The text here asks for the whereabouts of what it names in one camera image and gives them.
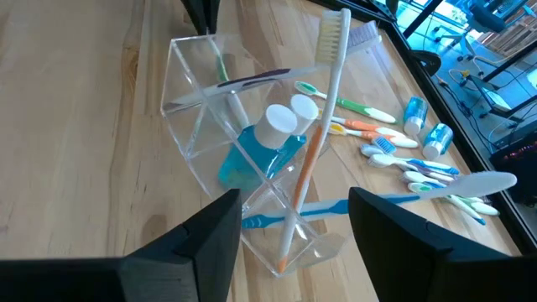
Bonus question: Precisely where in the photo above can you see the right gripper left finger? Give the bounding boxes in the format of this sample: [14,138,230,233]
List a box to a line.
[119,189,242,302]

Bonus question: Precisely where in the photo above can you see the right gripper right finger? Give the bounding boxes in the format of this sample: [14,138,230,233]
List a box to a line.
[348,188,508,302]

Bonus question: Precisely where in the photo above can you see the teal and white toothbrush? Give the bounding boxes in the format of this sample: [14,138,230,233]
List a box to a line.
[407,181,488,227]

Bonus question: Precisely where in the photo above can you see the blue bristled white toothbrush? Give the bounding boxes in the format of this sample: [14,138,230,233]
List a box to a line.
[359,135,458,184]

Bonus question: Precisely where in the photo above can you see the clear plastic bag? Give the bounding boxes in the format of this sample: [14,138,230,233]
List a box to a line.
[159,33,347,279]

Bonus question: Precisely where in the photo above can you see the orange toothbrush with yellow head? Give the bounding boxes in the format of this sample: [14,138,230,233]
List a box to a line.
[327,122,420,149]

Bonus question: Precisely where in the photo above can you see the colourful toothbrushes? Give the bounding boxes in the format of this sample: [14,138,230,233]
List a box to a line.
[294,81,398,125]

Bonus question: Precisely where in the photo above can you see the green and white toothbrush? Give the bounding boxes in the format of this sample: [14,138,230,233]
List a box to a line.
[211,41,252,129]

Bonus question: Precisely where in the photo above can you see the black computer tower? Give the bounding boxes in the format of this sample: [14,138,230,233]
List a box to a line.
[488,133,537,202]

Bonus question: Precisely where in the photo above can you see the office chair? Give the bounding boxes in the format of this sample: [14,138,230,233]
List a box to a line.
[459,0,532,34]

